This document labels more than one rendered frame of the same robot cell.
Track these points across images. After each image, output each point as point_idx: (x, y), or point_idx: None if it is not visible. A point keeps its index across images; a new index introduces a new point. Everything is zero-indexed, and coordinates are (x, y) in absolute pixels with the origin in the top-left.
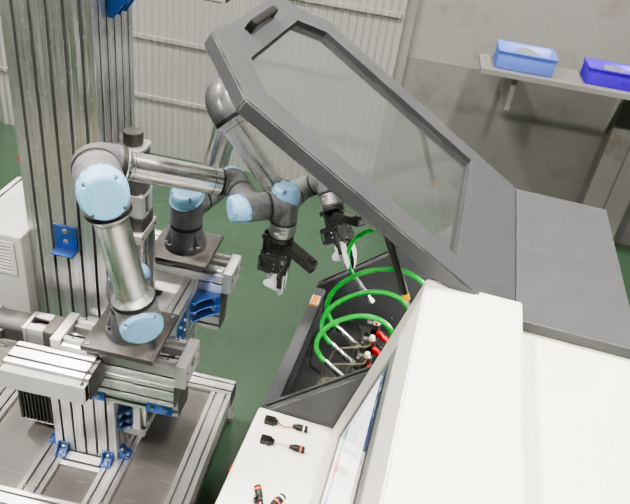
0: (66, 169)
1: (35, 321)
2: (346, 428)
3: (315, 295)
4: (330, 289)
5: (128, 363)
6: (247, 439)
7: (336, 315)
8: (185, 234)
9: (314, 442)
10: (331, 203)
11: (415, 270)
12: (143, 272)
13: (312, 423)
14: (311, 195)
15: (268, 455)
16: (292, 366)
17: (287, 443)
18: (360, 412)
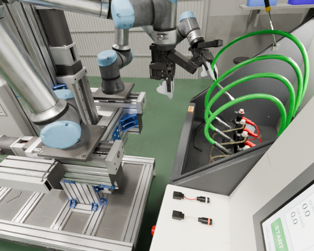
0: None
1: (22, 142)
2: (271, 215)
3: (190, 106)
4: (198, 102)
5: (75, 161)
6: (161, 215)
7: (203, 117)
8: (110, 81)
9: (218, 211)
10: (196, 37)
11: (252, 79)
12: (48, 85)
13: (211, 193)
14: (181, 39)
15: (181, 230)
16: (185, 149)
17: (195, 215)
18: (311, 207)
